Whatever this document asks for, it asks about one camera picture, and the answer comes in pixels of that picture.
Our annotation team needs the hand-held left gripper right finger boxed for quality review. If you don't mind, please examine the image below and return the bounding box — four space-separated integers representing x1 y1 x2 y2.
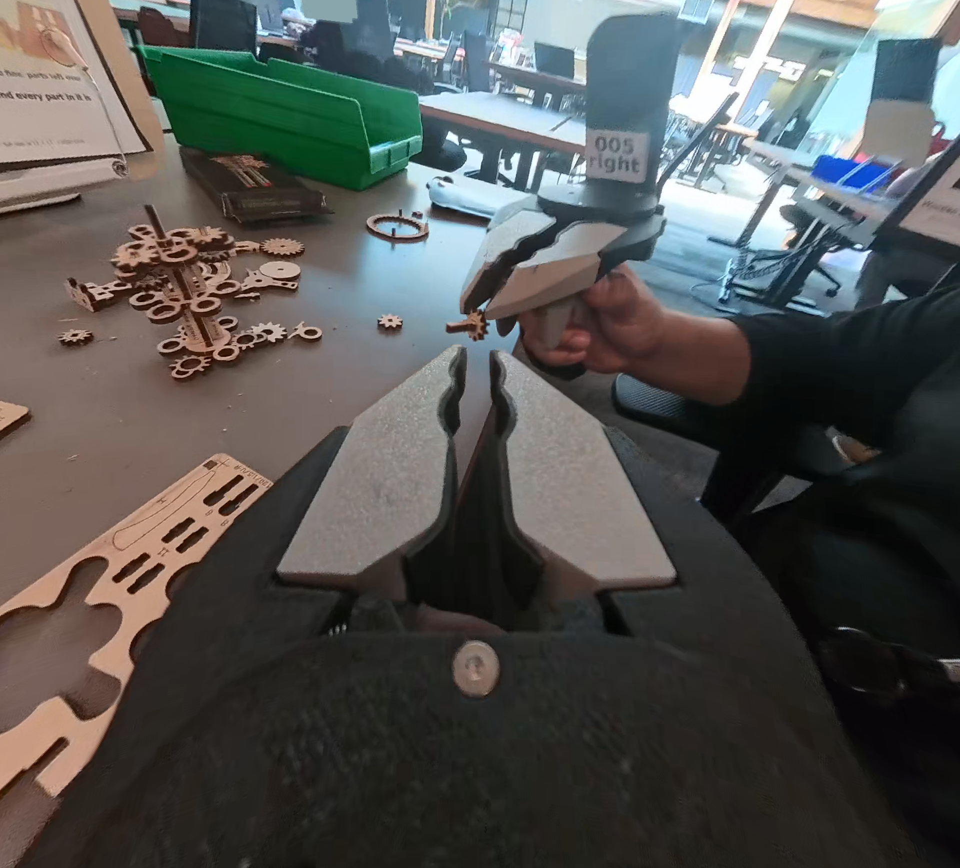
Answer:
486 349 678 590

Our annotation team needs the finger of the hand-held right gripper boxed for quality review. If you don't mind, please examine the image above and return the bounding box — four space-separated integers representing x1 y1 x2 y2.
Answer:
459 207 562 316
486 222 630 323

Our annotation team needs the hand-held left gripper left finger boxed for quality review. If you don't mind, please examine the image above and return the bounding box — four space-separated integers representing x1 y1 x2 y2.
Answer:
276 345 468 603

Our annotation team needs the wooden disc link part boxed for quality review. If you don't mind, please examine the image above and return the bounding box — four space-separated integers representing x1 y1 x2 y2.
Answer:
238 259 303 301

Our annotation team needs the person's right forearm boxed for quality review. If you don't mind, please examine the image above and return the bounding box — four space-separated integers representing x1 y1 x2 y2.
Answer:
663 279 960 453

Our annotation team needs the wooden gear model assembly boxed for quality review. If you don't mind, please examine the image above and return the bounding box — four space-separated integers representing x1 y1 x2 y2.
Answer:
111 203 264 383

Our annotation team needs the person's right hand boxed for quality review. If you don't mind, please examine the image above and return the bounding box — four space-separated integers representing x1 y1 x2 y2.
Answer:
517 265 672 393

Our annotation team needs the white plastic wrapper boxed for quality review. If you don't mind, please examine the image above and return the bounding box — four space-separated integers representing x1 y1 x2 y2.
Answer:
426 177 526 218

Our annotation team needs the grey office chair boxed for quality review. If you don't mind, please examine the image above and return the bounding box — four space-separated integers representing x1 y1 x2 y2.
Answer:
611 373 751 479

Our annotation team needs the wooden office desk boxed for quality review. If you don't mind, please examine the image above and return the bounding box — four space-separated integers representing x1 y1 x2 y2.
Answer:
418 90 595 188

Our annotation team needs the blue bin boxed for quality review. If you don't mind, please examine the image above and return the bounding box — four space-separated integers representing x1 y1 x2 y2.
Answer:
812 154 895 193

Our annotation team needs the black flat box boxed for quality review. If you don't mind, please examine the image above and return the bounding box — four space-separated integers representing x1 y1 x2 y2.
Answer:
178 147 335 224

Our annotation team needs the green storage bin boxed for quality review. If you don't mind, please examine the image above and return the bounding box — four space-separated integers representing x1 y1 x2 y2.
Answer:
141 45 423 192

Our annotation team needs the cardboard box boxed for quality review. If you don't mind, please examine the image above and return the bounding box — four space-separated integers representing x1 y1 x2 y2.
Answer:
862 99 939 164

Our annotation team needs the person's black clothed torso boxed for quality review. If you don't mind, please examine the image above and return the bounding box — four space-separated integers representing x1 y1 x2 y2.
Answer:
701 358 960 868

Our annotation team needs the framed marker sign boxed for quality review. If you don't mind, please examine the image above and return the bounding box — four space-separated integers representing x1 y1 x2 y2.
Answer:
896 137 960 247

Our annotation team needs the black office chair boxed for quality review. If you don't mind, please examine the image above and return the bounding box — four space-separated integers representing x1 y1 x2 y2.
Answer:
187 0 260 52

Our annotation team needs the instruction sheet in acrylic stand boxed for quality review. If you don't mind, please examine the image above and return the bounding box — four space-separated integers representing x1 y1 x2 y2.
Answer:
0 0 155 213

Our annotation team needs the wooden ring with pegs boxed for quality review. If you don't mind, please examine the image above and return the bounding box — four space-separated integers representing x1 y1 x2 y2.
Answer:
366 208 431 244

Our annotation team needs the wooden sheet frame with cutouts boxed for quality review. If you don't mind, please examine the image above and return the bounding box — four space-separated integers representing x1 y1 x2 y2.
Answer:
0 453 275 799

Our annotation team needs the wooden bracket part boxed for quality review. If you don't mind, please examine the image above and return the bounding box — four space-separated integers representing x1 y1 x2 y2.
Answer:
64 274 135 314

